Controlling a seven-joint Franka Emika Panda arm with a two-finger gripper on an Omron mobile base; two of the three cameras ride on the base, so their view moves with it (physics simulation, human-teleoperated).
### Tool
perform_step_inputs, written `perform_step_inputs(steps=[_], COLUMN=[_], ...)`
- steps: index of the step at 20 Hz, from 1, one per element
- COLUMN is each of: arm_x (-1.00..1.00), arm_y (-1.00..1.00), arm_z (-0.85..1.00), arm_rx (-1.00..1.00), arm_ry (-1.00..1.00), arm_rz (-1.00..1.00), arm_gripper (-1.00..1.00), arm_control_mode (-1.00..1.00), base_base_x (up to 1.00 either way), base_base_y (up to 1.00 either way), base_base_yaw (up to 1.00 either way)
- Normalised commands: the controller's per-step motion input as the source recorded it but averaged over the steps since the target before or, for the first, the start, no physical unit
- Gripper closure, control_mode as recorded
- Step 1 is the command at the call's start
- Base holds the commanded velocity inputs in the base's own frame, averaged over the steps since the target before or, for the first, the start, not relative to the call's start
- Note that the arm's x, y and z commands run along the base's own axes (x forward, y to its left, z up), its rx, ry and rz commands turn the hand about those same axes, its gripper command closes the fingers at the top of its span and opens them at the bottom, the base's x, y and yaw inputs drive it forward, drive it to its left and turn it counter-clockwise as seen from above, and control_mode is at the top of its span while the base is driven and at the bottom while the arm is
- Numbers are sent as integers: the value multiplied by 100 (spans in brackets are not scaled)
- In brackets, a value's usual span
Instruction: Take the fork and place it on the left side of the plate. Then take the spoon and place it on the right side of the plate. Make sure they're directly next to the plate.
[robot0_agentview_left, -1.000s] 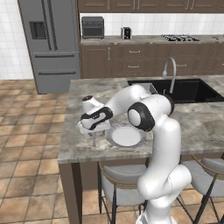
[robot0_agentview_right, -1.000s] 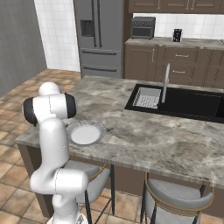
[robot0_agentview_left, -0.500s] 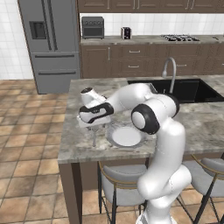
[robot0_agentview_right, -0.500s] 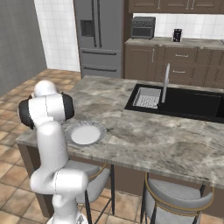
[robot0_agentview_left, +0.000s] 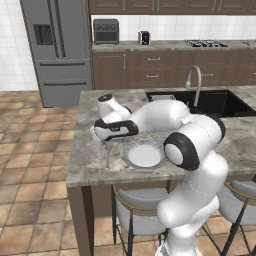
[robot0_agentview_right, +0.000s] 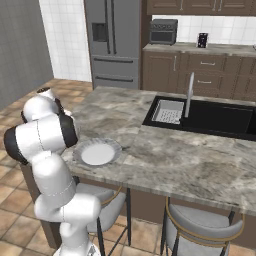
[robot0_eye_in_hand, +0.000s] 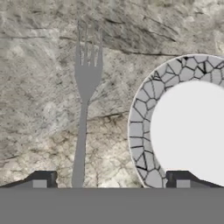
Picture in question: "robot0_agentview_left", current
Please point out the grey curved tap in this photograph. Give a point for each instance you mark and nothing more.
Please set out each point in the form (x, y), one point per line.
(198, 83)

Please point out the brown base cupboards run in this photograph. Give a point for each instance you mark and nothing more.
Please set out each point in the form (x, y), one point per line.
(160, 68)

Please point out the grey upholstered stool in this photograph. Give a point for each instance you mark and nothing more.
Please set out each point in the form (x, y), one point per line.
(141, 211)
(240, 203)

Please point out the black sink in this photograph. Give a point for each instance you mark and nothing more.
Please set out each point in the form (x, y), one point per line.
(216, 101)

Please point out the grey steel fridge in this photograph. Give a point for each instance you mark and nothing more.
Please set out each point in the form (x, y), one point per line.
(63, 50)

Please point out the dark grey toaster oven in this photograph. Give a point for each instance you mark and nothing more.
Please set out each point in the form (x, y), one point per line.
(106, 31)

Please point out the grey metal fork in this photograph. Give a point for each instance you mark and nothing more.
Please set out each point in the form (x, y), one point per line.
(107, 156)

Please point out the brown wall cupboards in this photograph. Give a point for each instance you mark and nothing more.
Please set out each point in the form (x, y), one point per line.
(166, 6)

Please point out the grey rimmed white plate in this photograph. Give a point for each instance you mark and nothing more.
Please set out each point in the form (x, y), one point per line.
(143, 156)

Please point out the black gas hob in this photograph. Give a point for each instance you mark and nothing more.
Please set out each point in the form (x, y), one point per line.
(206, 43)

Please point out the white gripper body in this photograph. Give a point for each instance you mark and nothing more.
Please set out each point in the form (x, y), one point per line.
(99, 134)

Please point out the brown kitchen island base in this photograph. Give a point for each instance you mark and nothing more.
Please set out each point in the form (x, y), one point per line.
(80, 216)

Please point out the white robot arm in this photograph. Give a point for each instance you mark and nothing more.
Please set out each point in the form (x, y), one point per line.
(200, 186)

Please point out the black and white toaster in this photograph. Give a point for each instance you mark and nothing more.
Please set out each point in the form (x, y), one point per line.
(144, 37)

